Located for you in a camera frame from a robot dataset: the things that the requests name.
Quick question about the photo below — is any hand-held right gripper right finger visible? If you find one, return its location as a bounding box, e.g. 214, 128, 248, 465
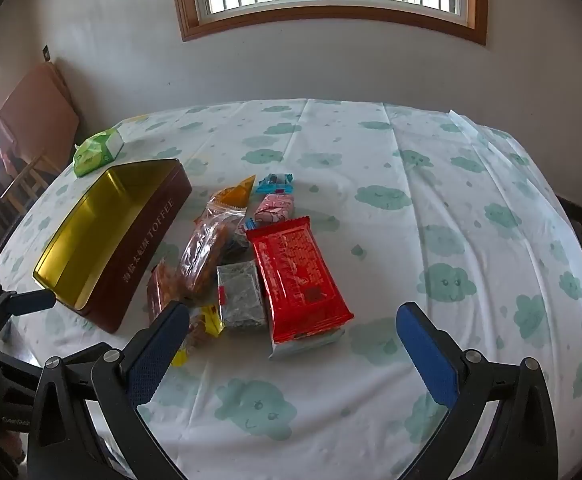
388, 302, 560, 480

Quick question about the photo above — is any wooden stool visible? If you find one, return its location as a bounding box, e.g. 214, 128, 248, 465
0, 152, 64, 211

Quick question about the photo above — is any cloud print tablecloth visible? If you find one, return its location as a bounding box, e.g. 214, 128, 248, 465
0, 97, 582, 480

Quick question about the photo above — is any green tissue pack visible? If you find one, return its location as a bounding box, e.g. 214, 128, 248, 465
72, 129, 125, 178

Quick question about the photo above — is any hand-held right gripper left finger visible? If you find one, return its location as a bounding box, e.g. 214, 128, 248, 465
25, 300, 192, 480

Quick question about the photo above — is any wooden framed window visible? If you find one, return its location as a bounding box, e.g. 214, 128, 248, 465
168, 0, 489, 47

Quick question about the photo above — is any pink candy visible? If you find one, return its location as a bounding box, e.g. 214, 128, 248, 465
254, 192, 298, 226

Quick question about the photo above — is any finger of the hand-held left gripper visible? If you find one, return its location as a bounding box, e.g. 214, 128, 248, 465
0, 284, 57, 356

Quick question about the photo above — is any red snack packet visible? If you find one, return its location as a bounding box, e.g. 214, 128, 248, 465
245, 216, 354, 346

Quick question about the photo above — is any brown and gold tin box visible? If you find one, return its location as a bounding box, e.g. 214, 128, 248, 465
32, 158, 193, 334

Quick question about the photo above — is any orange top snack bag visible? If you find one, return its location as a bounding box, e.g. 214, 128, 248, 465
178, 174, 258, 295

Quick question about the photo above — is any brown folded table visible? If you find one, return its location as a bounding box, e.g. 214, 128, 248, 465
0, 61, 81, 176

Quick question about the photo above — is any yellow end snack bag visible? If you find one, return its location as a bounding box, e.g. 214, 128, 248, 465
146, 259, 225, 367

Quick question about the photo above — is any silver snack packet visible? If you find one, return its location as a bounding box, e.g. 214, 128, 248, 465
216, 261, 268, 331

